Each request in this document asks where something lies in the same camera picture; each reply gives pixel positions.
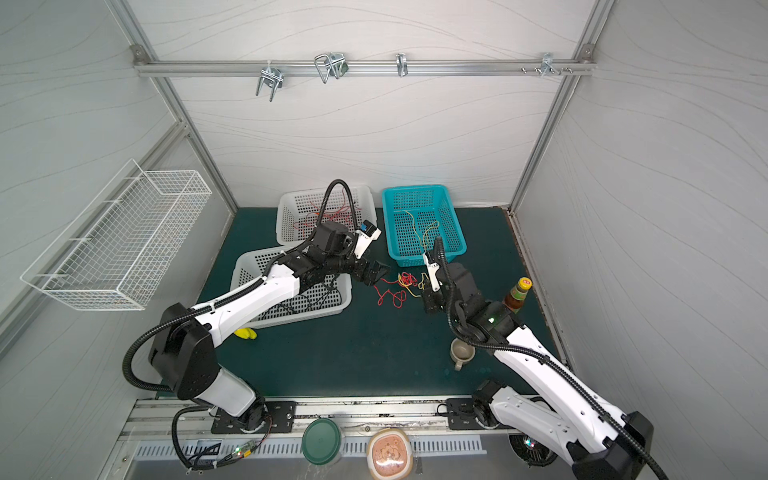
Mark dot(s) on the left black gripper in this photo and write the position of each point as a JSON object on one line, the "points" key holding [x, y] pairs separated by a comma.
{"points": [[373, 275]]}

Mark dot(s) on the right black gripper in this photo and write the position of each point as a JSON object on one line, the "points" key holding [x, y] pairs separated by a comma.
{"points": [[438, 276]]}

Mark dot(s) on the white plastic basket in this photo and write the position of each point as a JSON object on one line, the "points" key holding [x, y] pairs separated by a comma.
{"points": [[329, 298], [293, 205]]}

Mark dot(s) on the red alligator clip lead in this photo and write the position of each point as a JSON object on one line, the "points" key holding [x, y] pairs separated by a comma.
{"points": [[342, 214]]}

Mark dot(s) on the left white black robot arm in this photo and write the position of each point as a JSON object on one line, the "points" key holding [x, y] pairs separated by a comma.
{"points": [[179, 354]]}

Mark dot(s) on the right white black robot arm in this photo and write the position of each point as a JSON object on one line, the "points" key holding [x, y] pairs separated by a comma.
{"points": [[594, 437]]}

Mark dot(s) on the beige ceramic mug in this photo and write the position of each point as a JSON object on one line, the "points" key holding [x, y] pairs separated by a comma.
{"points": [[461, 353]]}

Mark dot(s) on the teal plastic basket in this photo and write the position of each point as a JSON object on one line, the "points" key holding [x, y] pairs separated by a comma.
{"points": [[414, 216]]}

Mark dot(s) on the brown sauce bottle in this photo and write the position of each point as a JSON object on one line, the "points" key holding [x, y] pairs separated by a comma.
{"points": [[515, 298]]}

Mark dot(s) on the pink lidded food container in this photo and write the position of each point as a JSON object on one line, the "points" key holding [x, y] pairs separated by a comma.
{"points": [[389, 455]]}

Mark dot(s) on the green round lid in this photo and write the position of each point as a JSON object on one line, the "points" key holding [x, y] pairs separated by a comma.
{"points": [[322, 442]]}

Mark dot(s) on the small metal hook clamp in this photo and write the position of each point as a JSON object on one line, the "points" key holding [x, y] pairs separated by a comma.
{"points": [[401, 65]]}

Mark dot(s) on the middle metal u-bolt clamp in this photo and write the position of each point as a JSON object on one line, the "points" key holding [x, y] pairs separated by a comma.
{"points": [[331, 65]]}

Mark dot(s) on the metal u-bolt clamp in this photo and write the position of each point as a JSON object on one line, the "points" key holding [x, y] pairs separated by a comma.
{"points": [[271, 79], [331, 65]]}

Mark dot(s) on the loose wiring harness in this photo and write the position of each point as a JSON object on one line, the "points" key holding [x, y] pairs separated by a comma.
{"points": [[222, 456]]}

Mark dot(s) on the left metal u-bolt clamp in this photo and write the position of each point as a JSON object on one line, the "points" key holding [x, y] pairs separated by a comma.
{"points": [[271, 79]]}

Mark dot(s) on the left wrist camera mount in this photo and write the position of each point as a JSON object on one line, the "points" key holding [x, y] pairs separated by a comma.
{"points": [[366, 234]]}

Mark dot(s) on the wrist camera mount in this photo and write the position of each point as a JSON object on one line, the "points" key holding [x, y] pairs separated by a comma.
{"points": [[432, 269], [366, 234]]}

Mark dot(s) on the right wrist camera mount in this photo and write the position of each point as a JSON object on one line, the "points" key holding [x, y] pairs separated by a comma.
{"points": [[432, 269]]}

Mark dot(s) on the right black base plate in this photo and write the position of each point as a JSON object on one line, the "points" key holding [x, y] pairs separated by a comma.
{"points": [[461, 414]]}

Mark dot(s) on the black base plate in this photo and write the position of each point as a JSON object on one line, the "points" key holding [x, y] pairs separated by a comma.
{"points": [[279, 417], [461, 414]]}

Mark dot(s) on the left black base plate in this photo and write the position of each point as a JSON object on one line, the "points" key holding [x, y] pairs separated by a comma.
{"points": [[279, 417]]}

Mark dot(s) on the aluminium cross rail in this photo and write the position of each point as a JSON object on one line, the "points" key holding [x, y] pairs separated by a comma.
{"points": [[357, 68]]}

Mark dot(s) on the right metal bracket clamp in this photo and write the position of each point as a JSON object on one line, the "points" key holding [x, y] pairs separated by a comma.
{"points": [[547, 67]]}

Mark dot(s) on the white wire wall basket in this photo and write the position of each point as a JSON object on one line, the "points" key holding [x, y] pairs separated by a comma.
{"points": [[114, 254]]}

